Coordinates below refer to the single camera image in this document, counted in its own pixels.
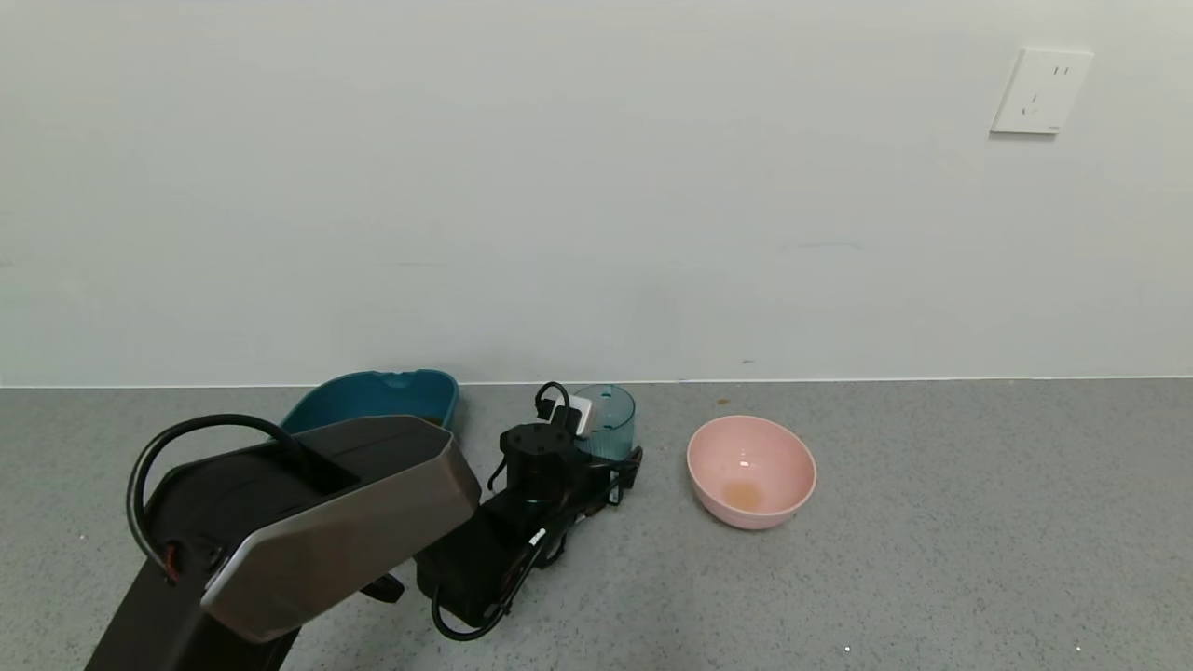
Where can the teal plastic basin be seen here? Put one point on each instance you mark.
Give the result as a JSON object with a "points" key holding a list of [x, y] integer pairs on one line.
{"points": [[382, 401]]}

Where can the ribbed clear blue cup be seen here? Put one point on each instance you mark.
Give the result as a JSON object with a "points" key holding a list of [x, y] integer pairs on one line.
{"points": [[610, 424]]}

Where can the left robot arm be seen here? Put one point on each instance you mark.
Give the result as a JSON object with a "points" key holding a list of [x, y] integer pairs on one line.
{"points": [[326, 531]]}

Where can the pink bowl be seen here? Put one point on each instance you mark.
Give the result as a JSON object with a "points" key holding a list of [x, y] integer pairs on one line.
{"points": [[750, 471]]}

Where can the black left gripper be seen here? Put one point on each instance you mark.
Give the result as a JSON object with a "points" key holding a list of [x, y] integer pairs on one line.
{"points": [[623, 477]]}

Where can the white wall socket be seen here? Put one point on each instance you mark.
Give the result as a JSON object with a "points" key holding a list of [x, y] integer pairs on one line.
{"points": [[1039, 91]]}

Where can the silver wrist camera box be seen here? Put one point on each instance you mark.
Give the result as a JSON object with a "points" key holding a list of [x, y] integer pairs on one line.
{"points": [[573, 415]]}

